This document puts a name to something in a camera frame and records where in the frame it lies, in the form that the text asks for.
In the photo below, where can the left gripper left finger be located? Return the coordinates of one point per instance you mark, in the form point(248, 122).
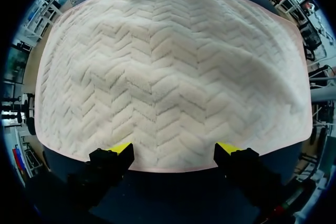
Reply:
point(105, 171)

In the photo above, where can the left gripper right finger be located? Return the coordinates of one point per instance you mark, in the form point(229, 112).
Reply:
point(241, 171)

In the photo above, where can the cream chevron-textured towel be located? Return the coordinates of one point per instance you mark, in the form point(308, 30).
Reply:
point(168, 77)

